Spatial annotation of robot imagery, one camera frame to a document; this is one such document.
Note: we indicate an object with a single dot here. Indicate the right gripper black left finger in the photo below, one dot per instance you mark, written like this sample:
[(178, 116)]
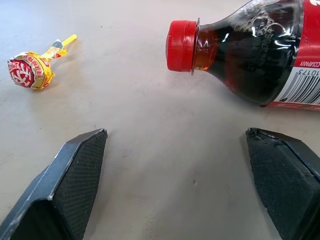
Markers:
[(62, 190)]

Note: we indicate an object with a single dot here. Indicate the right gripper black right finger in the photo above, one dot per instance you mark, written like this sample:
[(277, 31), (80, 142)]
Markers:
[(282, 180)]

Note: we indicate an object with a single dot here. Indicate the cola bottle with red cap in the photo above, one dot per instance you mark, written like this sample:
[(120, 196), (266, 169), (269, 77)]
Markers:
[(250, 57)]

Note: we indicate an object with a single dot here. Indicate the yellow wrapped lollipop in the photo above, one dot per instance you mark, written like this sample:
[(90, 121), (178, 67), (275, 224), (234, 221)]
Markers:
[(30, 72)]

